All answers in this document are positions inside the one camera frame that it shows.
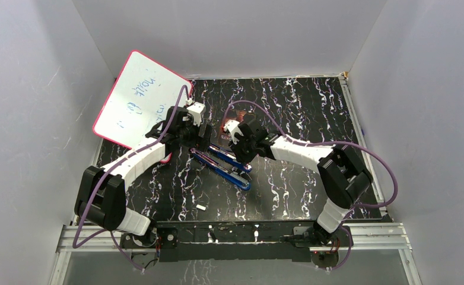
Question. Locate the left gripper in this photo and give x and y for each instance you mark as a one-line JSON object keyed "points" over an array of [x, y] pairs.
{"points": [[199, 142]]}

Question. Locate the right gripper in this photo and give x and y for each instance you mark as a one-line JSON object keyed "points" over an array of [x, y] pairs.
{"points": [[240, 157]]}

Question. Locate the blue stapler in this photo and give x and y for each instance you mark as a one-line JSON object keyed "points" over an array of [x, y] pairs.
{"points": [[225, 164]]}

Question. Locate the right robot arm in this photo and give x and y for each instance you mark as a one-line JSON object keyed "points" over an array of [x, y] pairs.
{"points": [[344, 176]]}

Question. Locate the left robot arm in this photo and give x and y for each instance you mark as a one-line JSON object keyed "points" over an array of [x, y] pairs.
{"points": [[101, 197]]}

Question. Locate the three days to see book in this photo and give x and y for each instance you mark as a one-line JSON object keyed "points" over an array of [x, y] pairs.
{"points": [[232, 115]]}

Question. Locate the pink framed whiteboard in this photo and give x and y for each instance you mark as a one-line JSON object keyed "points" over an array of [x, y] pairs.
{"points": [[140, 97]]}

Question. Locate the silver staple strip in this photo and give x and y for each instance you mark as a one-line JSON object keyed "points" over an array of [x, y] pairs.
{"points": [[201, 207]]}

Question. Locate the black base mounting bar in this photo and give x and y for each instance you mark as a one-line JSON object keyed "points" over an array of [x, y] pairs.
{"points": [[236, 240]]}

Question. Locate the aluminium frame rail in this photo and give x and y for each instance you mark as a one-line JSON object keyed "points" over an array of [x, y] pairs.
{"points": [[362, 235]]}

